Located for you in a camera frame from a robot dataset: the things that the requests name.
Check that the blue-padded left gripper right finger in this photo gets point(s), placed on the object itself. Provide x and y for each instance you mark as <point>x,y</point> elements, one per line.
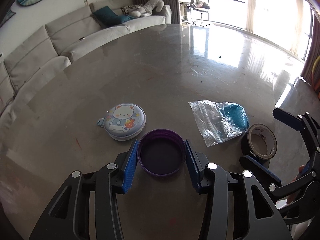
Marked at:
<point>259,218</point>

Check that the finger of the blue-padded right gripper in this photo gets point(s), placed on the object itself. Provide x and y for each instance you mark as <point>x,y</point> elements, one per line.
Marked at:
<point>305,124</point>
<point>268,179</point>

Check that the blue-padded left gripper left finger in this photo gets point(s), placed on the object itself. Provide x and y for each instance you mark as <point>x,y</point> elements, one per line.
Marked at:
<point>67,214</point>

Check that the purple plastic lid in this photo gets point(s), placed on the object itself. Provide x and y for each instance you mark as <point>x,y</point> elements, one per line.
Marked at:
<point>161,152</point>

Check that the person's right hand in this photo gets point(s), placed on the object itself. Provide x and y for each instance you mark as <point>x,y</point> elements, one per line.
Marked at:
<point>292,197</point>

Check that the black tape roll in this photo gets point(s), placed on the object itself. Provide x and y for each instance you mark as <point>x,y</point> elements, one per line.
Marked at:
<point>260,143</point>

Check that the zip bag with blue item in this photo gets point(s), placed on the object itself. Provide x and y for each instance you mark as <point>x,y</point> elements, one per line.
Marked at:
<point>219,122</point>

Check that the round cartoon bear tin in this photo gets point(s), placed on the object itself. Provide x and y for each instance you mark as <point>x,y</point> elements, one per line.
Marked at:
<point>123,122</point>

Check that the grey sectional sofa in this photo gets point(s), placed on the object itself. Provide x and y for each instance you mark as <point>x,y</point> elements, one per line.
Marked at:
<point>56,45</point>

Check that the teal cushion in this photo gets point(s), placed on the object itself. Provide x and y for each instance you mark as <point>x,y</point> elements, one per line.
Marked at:
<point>109,18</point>

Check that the white plush toy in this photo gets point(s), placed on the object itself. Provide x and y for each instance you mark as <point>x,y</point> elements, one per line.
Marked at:
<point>147,8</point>

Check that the patterned cushion near plush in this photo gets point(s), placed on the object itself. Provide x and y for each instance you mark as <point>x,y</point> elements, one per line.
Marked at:
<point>129,8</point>

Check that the left wall painting panel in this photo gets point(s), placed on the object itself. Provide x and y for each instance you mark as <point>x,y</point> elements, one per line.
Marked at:
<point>8,16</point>

